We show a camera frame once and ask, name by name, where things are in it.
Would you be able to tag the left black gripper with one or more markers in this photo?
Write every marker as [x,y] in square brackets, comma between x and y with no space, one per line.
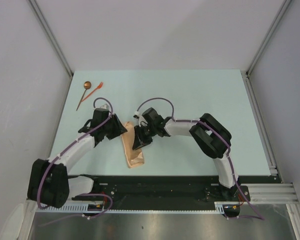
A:
[119,129]

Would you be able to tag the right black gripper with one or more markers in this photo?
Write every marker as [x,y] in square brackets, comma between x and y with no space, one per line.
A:
[140,140]

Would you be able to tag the orange cloth napkin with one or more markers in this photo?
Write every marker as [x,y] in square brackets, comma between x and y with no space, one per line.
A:
[134,158]

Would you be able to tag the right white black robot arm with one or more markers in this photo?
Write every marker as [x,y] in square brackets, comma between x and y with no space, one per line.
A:
[211,137]

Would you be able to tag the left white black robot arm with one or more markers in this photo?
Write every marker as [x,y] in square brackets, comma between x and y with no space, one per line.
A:
[49,183]

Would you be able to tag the orange plastic fork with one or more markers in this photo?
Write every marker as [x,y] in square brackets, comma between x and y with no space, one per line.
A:
[97,88]

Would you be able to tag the copper spoon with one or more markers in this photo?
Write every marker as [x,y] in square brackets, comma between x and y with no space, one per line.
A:
[87,85]

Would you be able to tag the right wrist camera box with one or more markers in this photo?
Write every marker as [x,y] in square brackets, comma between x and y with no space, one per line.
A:
[141,120]

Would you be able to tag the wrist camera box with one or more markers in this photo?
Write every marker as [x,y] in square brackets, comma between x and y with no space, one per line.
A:
[104,106]
[141,120]

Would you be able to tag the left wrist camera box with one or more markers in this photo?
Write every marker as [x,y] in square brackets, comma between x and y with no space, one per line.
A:
[104,106]

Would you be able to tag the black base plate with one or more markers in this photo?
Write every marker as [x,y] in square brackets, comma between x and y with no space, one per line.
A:
[163,193]

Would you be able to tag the slotted cable duct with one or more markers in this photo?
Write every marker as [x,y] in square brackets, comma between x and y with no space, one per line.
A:
[89,208]

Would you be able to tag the left aluminium frame post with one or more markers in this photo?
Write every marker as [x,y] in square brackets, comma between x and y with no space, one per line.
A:
[43,23]

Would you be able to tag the aluminium frame post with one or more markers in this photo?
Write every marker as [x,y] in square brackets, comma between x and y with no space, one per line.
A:
[43,23]
[286,4]

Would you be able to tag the right aluminium frame post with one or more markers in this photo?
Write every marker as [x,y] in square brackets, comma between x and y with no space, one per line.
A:
[286,4]

